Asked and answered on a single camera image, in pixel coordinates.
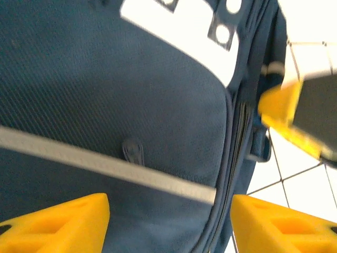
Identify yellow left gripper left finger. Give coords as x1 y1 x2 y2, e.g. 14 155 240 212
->
0 192 111 253

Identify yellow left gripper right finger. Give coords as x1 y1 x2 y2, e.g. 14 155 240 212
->
230 194 337 253

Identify navy blue student backpack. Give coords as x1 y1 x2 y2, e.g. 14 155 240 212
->
0 0 288 253

